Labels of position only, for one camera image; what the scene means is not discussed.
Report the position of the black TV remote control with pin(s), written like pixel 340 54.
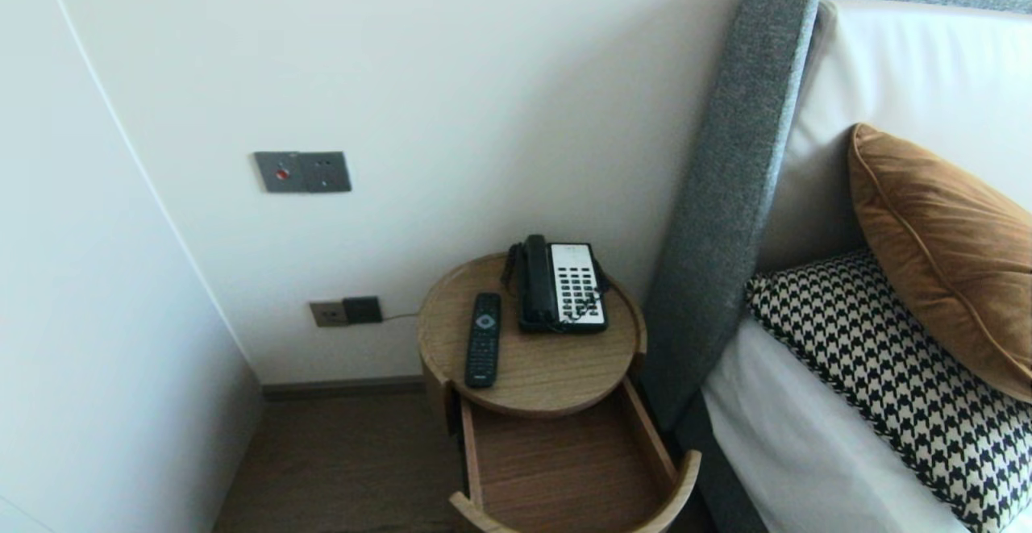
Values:
pixel 484 339

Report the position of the black telephone handset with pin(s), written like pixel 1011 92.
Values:
pixel 538 283

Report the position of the black white desk telephone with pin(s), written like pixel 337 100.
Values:
pixel 576 283

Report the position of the round wooden nightstand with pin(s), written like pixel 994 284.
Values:
pixel 548 372

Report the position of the black plug adapter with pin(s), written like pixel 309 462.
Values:
pixel 363 309

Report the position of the grey upholstered headboard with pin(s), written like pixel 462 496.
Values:
pixel 726 194

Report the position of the white bed sheet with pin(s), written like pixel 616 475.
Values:
pixel 790 436

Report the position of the black white houndstooth pillow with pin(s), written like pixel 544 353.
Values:
pixel 887 372

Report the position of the brown velvet cushion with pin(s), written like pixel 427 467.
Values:
pixel 951 259

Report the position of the bronze wall socket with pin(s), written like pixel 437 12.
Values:
pixel 326 314

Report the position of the grey wall socket plate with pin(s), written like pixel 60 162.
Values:
pixel 326 171

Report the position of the grey wall plate red button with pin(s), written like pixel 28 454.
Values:
pixel 278 172

